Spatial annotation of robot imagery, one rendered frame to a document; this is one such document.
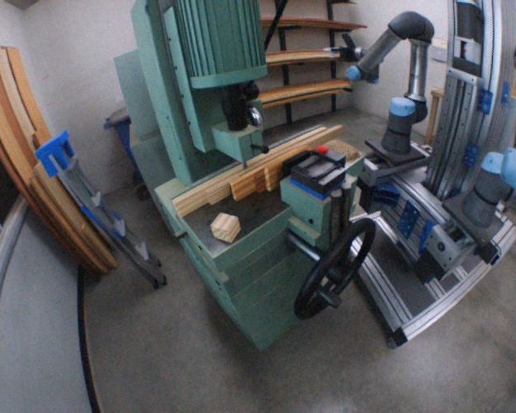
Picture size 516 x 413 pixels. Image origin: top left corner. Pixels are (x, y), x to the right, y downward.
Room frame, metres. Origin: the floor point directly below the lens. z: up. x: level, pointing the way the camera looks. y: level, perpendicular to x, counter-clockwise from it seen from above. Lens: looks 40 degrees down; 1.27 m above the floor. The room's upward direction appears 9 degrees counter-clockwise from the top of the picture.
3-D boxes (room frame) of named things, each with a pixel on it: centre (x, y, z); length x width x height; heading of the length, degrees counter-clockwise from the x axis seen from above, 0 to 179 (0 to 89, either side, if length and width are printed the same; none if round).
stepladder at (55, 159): (0.87, 0.88, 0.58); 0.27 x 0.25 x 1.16; 115
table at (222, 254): (0.50, -0.11, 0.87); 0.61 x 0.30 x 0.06; 123
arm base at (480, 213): (0.31, -0.76, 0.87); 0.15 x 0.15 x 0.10
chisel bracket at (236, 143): (0.57, 0.03, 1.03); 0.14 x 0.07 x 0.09; 33
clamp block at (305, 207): (0.43, -0.16, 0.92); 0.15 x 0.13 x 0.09; 123
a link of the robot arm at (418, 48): (0.85, -0.80, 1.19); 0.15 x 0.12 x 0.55; 113
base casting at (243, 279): (0.65, 0.08, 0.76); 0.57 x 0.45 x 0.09; 33
